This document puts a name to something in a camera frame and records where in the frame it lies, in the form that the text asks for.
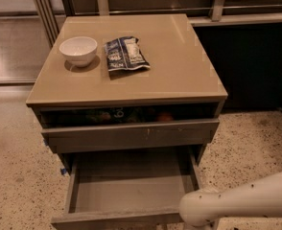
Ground blue tape piece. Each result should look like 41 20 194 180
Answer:
60 168 67 175

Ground orange fruit in drawer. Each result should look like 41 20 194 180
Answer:
156 111 174 122

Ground dark packet in top drawer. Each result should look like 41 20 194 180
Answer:
85 107 140 124

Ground grey drawer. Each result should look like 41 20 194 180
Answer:
39 103 221 154
52 146 201 230

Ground grey top drawer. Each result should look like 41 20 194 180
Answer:
39 103 221 154

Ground metal railing frame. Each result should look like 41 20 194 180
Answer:
35 0 282 42

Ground blue white snack bag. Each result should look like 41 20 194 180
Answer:
104 36 151 72

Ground white ceramic bowl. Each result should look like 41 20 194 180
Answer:
59 36 98 67

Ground grey drawer cabinet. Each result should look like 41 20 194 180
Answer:
25 13 229 174

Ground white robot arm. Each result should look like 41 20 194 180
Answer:
179 172 282 227

